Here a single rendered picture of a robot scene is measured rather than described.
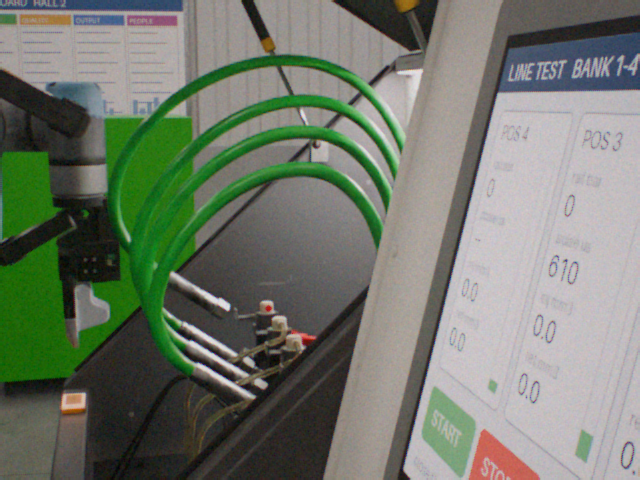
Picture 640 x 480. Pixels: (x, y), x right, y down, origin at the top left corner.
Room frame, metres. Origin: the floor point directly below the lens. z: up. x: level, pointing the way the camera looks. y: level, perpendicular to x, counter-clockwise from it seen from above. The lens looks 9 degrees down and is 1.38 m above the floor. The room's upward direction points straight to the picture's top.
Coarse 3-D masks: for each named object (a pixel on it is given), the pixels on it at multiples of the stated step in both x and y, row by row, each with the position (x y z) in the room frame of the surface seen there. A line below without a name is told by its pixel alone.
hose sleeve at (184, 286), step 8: (168, 280) 1.01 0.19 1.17; (176, 280) 1.01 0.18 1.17; (184, 280) 1.01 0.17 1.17; (176, 288) 1.01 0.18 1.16; (184, 288) 1.01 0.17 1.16; (192, 288) 1.01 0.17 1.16; (184, 296) 1.02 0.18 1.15; (192, 296) 1.01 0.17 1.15; (200, 296) 1.01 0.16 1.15; (208, 296) 1.02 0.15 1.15; (200, 304) 1.02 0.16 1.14; (208, 304) 1.02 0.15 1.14; (216, 304) 1.02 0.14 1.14
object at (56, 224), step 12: (60, 216) 1.17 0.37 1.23; (36, 228) 1.17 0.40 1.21; (48, 228) 1.17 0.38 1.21; (60, 228) 1.17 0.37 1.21; (12, 240) 1.16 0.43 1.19; (24, 240) 1.16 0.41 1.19; (36, 240) 1.17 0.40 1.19; (48, 240) 1.17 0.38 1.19; (0, 252) 1.15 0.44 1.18; (12, 252) 1.16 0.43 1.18; (24, 252) 1.16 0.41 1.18; (0, 264) 1.16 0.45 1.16; (12, 264) 1.17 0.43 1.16
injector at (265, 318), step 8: (256, 312) 1.04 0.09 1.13; (256, 320) 1.03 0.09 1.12; (264, 320) 1.03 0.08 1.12; (256, 328) 1.03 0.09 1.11; (264, 328) 1.03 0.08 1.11; (256, 336) 1.03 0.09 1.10; (264, 336) 1.03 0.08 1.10; (256, 344) 1.03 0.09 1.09; (240, 352) 1.03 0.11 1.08; (264, 352) 1.03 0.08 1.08; (256, 360) 1.03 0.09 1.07; (264, 360) 1.03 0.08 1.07; (264, 368) 1.03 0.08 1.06
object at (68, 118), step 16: (0, 80) 0.83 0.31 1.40; (16, 80) 0.83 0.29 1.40; (0, 96) 0.83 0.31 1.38; (16, 96) 0.83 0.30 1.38; (32, 96) 0.84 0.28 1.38; (48, 96) 0.84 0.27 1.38; (32, 112) 0.84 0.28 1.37; (48, 112) 0.84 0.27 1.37; (64, 112) 0.84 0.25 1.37; (80, 112) 0.85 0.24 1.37; (64, 128) 0.84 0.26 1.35; (80, 128) 0.85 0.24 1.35
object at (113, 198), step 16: (240, 64) 1.03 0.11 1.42; (256, 64) 1.03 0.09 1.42; (272, 64) 1.04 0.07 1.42; (288, 64) 1.04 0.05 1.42; (304, 64) 1.05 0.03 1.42; (320, 64) 1.05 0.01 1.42; (336, 64) 1.06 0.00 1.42; (208, 80) 1.02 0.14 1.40; (352, 80) 1.06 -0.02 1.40; (176, 96) 1.01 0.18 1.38; (368, 96) 1.07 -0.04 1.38; (160, 112) 1.01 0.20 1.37; (384, 112) 1.07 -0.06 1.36; (144, 128) 1.00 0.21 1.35; (400, 128) 1.08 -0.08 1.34; (128, 144) 1.00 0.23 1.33; (400, 144) 1.08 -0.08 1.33; (128, 160) 1.00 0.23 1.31; (112, 176) 1.00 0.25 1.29; (112, 192) 0.99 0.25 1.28; (112, 208) 0.99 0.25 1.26; (112, 224) 0.99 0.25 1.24; (128, 240) 1.00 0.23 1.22
